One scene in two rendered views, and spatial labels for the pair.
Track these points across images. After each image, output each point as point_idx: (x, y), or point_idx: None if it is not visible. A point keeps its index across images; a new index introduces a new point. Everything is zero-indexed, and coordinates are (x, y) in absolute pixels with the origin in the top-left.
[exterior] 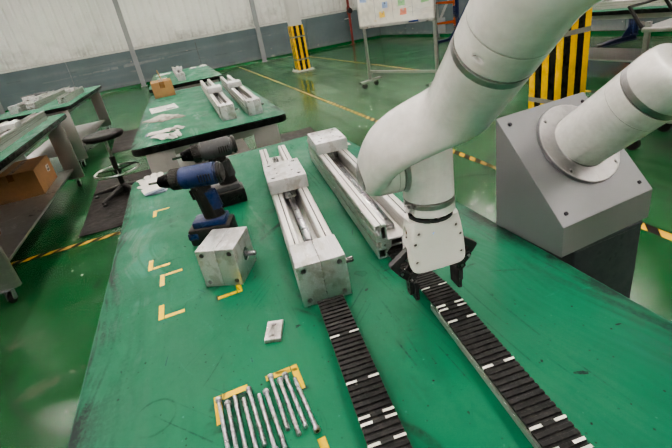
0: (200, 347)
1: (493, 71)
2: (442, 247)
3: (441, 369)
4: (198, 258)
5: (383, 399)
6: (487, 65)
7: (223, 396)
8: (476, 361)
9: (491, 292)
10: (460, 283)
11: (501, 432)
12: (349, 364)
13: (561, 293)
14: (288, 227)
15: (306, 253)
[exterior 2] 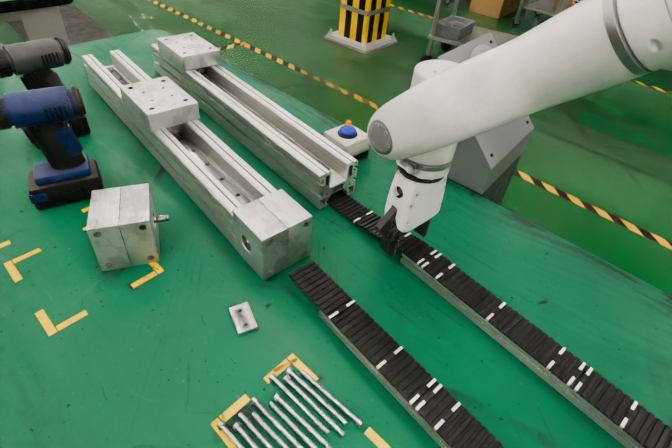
0: (147, 361)
1: (659, 60)
2: (429, 204)
3: (440, 324)
4: (92, 237)
5: (421, 373)
6: (660, 54)
7: (223, 418)
8: (477, 313)
9: (443, 236)
10: (426, 233)
11: (514, 372)
12: (366, 343)
13: (497, 230)
14: (210, 181)
15: (263, 218)
